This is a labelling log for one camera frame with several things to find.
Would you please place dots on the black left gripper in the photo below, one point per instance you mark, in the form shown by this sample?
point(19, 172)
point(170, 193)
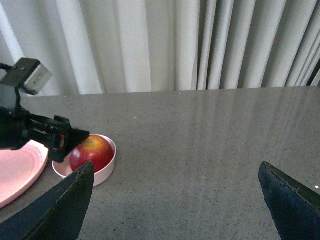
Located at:
point(55, 134)

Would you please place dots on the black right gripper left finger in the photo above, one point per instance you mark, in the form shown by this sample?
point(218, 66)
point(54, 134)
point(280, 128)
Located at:
point(58, 214)

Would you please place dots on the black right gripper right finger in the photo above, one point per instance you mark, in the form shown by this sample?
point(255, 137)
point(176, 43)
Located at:
point(294, 208)

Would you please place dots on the red apple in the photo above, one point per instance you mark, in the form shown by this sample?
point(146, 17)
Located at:
point(94, 149)

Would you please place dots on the pale pink bowl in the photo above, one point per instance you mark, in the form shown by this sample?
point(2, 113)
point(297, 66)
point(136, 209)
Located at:
point(63, 169)

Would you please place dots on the pink plate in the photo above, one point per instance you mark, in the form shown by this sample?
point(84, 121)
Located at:
point(19, 170)

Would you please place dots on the white curtain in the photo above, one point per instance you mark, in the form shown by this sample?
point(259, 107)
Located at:
point(131, 46)

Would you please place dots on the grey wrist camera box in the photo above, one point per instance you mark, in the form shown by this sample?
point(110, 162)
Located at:
point(27, 75)

